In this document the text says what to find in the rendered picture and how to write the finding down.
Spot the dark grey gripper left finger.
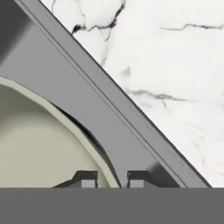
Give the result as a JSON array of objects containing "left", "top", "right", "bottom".
[{"left": 52, "top": 170, "right": 99, "bottom": 189}]

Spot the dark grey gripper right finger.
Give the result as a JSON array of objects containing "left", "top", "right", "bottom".
[{"left": 127, "top": 171, "right": 160, "bottom": 189}]

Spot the cream ceramic bowl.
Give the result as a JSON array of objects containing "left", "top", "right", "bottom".
[{"left": 0, "top": 76, "right": 122, "bottom": 189}]

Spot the stainless steel sink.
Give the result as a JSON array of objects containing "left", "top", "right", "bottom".
[{"left": 0, "top": 0, "right": 212, "bottom": 189}]

